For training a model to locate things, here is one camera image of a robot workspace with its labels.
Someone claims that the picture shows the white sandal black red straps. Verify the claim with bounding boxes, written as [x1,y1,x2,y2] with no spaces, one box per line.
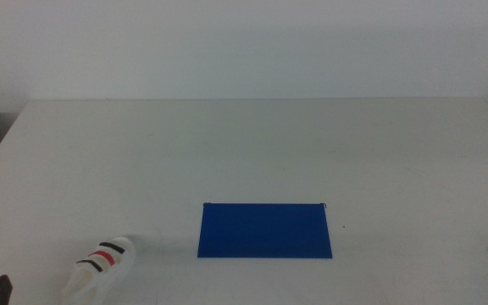
[61,236,137,305]

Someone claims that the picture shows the blue rectangular mat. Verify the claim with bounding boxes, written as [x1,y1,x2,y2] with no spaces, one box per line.
[197,202,334,259]

